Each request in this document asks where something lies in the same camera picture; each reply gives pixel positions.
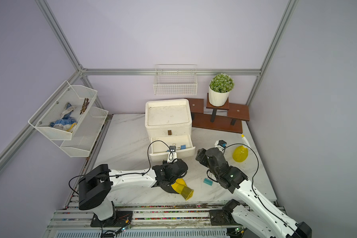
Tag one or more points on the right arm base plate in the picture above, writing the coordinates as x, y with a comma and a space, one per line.
223, 216

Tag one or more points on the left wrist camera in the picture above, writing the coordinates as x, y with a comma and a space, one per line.
172, 155

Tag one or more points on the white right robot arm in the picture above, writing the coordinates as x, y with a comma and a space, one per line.
252, 209

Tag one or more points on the white mesh bin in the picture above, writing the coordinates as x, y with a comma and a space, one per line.
51, 110
86, 135

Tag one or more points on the yellow spray bottle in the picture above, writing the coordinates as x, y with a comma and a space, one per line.
241, 153

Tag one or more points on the white mesh lower bin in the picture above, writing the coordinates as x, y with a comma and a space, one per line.
86, 135

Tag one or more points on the green plant in white pot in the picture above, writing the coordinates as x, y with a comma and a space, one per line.
219, 89

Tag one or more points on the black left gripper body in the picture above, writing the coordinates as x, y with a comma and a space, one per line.
165, 165

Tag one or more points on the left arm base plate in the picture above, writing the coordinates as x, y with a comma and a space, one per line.
119, 219

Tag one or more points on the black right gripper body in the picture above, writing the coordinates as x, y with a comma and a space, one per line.
206, 161

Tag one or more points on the teal binder clip right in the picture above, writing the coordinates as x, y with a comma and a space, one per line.
208, 182

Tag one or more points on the white wire wall basket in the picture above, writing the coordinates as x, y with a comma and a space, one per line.
175, 79

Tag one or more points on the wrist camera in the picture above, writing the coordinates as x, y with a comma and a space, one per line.
220, 144
172, 155

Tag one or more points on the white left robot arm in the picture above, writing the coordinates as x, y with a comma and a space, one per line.
94, 187

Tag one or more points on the brown wooden clothespins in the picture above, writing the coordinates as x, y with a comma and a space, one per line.
84, 106

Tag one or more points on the yellow black work glove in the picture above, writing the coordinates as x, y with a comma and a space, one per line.
179, 187

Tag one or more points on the white plastic drawer cabinet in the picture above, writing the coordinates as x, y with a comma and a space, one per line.
169, 122

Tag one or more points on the blue white cloth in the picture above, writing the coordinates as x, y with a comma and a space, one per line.
66, 122

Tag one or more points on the white mesh upper bin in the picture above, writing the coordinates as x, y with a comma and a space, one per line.
51, 110

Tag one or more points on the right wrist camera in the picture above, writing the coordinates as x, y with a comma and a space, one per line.
220, 144

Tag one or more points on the brown wooden step shelf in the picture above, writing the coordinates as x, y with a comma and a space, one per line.
228, 117

